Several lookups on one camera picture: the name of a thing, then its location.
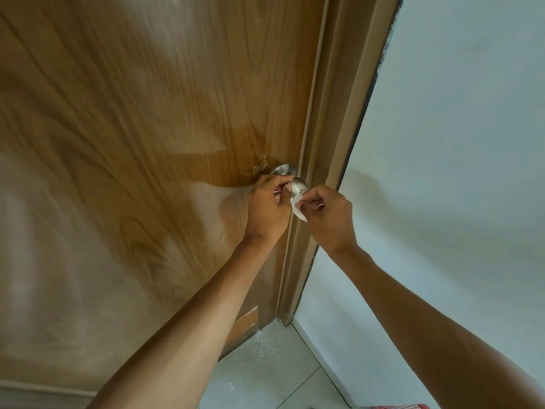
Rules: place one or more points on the person's right hand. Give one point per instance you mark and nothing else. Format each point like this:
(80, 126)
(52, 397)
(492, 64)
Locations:
(334, 223)

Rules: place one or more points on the person's left hand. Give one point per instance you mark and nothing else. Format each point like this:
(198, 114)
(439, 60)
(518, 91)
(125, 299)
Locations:
(266, 212)

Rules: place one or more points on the person's right fingers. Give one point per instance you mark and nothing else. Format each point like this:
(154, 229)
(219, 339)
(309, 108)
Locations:
(313, 199)

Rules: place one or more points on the person's left fingers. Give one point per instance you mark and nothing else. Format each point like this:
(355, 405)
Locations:
(279, 185)

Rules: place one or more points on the silver round door knob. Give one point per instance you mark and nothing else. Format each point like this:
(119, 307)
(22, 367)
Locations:
(284, 169)

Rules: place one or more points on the white tissue wipe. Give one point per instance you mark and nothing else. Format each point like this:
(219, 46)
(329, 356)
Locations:
(299, 212)

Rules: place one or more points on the person's left forearm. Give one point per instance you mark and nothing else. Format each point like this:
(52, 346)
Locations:
(191, 323)

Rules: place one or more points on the person's right forearm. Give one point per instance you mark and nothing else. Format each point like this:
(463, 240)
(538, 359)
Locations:
(425, 327)

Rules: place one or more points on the brown tape patch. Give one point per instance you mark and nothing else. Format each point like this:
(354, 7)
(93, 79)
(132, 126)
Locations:
(242, 325)

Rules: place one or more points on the brown wooden door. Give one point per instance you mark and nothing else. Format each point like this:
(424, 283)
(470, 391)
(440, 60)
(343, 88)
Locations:
(127, 144)

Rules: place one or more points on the white baseboard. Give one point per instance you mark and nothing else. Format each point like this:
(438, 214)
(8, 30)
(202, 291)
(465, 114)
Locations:
(319, 362)

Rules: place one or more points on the brown wooden door frame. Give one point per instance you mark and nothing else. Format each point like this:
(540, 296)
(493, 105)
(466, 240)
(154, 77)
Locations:
(336, 102)

